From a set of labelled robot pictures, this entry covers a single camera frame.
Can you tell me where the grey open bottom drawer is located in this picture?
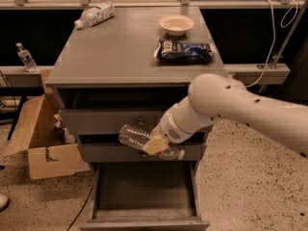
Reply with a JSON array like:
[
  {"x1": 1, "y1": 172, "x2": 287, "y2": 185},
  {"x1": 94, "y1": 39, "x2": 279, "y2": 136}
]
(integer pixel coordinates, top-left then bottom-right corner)
[{"x1": 80, "y1": 161, "x2": 209, "y2": 231}]

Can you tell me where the grey top drawer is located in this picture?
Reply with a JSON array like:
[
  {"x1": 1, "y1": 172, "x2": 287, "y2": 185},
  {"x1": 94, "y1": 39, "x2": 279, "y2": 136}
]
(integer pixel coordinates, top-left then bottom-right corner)
[{"x1": 60, "y1": 109, "x2": 164, "y2": 135}]

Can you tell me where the open cardboard box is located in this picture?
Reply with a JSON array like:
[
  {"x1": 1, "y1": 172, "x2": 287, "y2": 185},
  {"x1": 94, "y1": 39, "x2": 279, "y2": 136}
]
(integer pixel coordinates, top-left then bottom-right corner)
[{"x1": 4, "y1": 70, "x2": 90, "y2": 180}]

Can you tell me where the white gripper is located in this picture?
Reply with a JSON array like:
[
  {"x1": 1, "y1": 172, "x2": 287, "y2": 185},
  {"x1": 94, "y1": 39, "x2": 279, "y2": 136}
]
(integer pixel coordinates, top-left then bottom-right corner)
[{"x1": 143, "y1": 110, "x2": 192, "y2": 155}]

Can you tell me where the metal stand pole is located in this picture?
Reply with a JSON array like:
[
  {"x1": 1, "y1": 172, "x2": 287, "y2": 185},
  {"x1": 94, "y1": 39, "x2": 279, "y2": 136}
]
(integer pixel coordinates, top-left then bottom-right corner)
[{"x1": 250, "y1": 0, "x2": 308, "y2": 86}]

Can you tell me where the white shoe tip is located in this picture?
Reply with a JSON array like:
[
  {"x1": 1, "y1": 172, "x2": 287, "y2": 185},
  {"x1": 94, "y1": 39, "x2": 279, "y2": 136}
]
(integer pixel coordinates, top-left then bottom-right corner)
[{"x1": 0, "y1": 194, "x2": 10, "y2": 212}]

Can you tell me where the small standing water bottle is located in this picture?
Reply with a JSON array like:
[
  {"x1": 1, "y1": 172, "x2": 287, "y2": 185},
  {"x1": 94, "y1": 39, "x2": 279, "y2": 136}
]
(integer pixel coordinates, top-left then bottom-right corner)
[{"x1": 16, "y1": 42, "x2": 37, "y2": 72}]

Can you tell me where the white milk carton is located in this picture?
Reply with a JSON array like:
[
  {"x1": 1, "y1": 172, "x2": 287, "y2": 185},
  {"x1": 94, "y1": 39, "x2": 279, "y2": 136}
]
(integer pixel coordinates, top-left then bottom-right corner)
[{"x1": 74, "y1": 2, "x2": 116, "y2": 29}]

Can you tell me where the grey wooden drawer cabinet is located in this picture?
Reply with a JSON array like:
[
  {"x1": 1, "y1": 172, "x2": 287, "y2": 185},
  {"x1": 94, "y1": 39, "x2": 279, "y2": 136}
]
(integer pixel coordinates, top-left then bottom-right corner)
[{"x1": 44, "y1": 6, "x2": 232, "y2": 231}]

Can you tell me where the blue chip bag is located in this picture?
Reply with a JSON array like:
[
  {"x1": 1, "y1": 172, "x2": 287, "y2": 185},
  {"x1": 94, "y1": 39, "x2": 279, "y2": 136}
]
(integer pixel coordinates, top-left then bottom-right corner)
[{"x1": 153, "y1": 39, "x2": 214, "y2": 63}]

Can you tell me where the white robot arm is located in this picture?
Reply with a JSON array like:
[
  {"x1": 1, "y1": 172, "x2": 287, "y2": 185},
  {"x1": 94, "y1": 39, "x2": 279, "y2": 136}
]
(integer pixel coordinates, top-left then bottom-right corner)
[{"x1": 143, "y1": 74, "x2": 308, "y2": 157}]

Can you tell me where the grey middle drawer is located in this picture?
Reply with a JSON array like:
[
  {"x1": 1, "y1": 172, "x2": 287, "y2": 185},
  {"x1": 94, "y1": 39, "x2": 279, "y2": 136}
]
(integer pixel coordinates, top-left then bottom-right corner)
[{"x1": 78, "y1": 143, "x2": 206, "y2": 163}]

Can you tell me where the white paper bowl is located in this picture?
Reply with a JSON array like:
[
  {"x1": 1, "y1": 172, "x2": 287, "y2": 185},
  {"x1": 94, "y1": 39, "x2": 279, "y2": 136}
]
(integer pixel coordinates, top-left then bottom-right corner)
[{"x1": 159, "y1": 14, "x2": 194, "y2": 37}]

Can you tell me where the clear plastic water bottle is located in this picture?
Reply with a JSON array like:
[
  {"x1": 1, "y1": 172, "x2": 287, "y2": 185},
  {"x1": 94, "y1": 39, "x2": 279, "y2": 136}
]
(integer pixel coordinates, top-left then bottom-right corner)
[{"x1": 118, "y1": 124, "x2": 185, "y2": 160}]

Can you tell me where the black floor cable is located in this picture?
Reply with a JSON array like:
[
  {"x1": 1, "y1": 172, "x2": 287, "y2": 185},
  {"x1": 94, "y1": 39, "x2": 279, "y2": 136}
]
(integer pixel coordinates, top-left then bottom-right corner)
[{"x1": 65, "y1": 183, "x2": 95, "y2": 231}]

